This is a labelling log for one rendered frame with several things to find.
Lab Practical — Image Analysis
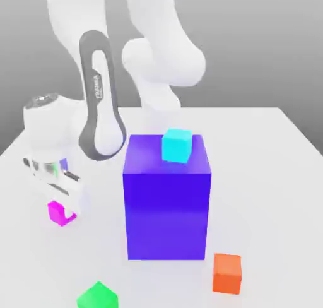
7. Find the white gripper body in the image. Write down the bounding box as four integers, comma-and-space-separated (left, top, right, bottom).
44, 179, 85, 216

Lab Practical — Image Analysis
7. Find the small magenta cube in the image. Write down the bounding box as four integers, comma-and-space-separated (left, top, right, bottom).
47, 200, 78, 227

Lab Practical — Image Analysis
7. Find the small green cube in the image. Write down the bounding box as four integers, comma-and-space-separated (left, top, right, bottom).
76, 281, 119, 308

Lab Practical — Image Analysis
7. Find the small cyan cube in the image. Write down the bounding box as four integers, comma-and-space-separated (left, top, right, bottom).
161, 127, 193, 164

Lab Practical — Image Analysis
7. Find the small orange cube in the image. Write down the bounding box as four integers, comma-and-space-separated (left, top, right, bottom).
212, 252, 243, 295

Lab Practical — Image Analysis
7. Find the large blue box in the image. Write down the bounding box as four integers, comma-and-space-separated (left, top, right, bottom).
122, 134, 212, 261

